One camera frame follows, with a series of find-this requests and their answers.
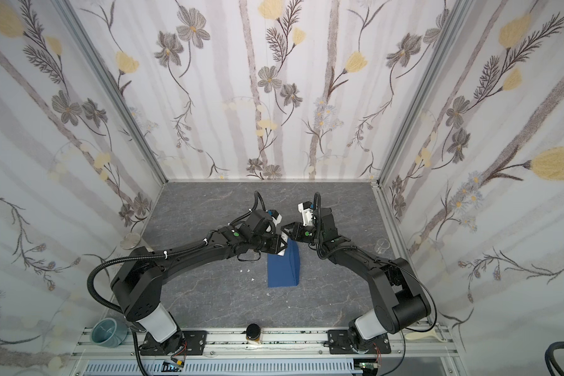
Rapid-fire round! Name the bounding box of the white letter with blue border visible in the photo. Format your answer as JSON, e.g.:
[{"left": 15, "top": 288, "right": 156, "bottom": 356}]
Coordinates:
[{"left": 275, "top": 238, "right": 288, "bottom": 256}]

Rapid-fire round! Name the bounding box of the cream plastic peeler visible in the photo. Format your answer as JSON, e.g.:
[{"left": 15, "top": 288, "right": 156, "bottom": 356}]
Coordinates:
[{"left": 404, "top": 327, "right": 444, "bottom": 342}]

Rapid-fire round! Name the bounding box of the teal cup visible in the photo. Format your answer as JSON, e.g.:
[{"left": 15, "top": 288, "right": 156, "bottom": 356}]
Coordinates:
[{"left": 90, "top": 317, "right": 128, "bottom": 349}]

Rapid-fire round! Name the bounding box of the black cylinder on rail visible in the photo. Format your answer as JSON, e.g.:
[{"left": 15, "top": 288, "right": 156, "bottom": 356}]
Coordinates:
[{"left": 244, "top": 323, "right": 262, "bottom": 345}]

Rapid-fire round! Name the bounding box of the aluminium mounting rail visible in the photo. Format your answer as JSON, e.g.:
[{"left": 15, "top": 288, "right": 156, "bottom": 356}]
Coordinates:
[{"left": 70, "top": 326, "right": 459, "bottom": 360}]

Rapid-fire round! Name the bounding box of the white perforated cable duct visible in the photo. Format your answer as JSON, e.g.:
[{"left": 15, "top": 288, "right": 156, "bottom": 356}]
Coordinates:
[{"left": 76, "top": 359, "right": 363, "bottom": 375}]

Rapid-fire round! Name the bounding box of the dark blue envelope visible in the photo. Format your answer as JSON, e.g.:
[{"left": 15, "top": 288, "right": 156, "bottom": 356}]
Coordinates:
[{"left": 267, "top": 241, "right": 301, "bottom": 288}]

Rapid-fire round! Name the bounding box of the black hose bottom right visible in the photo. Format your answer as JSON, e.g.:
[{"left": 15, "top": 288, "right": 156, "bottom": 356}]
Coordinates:
[{"left": 544, "top": 340, "right": 564, "bottom": 376}]

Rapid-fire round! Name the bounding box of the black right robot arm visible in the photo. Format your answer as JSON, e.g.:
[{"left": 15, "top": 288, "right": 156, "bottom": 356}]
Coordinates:
[{"left": 282, "top": 201, "right": 432, "bottom": 353}]

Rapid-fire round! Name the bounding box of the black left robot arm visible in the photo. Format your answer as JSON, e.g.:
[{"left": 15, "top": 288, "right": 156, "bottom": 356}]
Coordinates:
[{"left": 87, "top": 209, "right": 288, "bottom": 356}]

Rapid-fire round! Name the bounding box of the clear glass cup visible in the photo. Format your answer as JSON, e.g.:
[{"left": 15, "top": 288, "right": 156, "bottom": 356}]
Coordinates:
[{"left": 374, "top": 238, "right": 393, "bottom": 256}]

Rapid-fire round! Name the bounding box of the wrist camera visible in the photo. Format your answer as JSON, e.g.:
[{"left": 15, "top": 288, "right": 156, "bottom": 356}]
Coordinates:
[
  {"left": 298, "top": 201, "right": 313, "bottom": 227},
  {"left": 267, "top": 210, "right": 282, "bottom": 227}
]

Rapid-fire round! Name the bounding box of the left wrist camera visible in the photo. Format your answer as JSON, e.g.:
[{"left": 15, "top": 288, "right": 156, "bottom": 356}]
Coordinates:
[{"left": 267, "top": 210, "right": 282, "bottom": 227}]

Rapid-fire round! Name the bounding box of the glass jar with cork lid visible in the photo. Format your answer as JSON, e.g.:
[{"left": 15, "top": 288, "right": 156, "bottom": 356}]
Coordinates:
[{"left": 119, "top": 233, "right": 150, "bottom": 252}]

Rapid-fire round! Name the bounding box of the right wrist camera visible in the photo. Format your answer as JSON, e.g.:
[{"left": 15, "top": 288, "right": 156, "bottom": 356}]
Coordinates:
[{"left": 298, "top": 201, "right": 313, "bottom": 227}]

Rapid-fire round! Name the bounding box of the black corrugated cable hose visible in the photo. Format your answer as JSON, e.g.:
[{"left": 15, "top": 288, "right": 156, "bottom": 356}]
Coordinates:
[{"left": 86, "top": 241, "right": 208, "bottom": 313}]

